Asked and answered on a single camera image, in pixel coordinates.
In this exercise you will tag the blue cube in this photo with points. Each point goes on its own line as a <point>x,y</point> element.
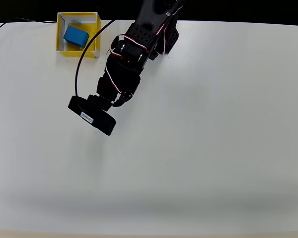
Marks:
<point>75,36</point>

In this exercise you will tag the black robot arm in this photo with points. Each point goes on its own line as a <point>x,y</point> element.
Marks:
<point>144,37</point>

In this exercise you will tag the yellow cardboard box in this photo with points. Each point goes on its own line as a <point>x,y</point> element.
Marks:
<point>94,32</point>

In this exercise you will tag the black webcam bar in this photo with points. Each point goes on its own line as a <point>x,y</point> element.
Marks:
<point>93,115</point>

